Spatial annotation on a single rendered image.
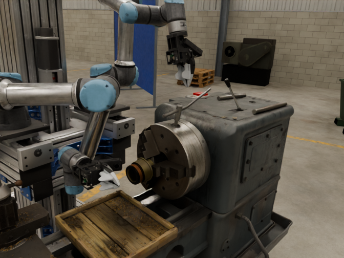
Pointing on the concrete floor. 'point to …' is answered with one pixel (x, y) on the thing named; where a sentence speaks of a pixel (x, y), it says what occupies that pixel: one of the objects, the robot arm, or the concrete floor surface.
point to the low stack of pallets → (200, 78)
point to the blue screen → (143, 54)
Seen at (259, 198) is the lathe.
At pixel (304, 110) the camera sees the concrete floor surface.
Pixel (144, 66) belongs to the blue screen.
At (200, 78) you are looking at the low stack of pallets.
